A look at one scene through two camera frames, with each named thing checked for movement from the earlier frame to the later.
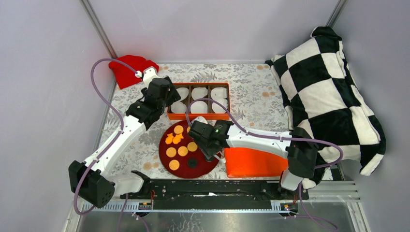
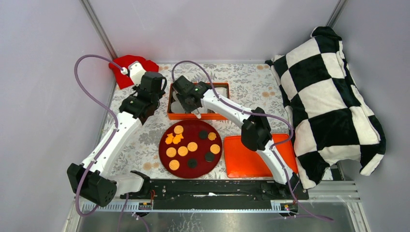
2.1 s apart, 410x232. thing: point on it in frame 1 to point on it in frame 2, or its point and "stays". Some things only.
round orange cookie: x=182 y=151 stays
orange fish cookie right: x=177 y=139 stays
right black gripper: x=207 y=152 to x=187 y=108
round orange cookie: x=192 y=146 stays
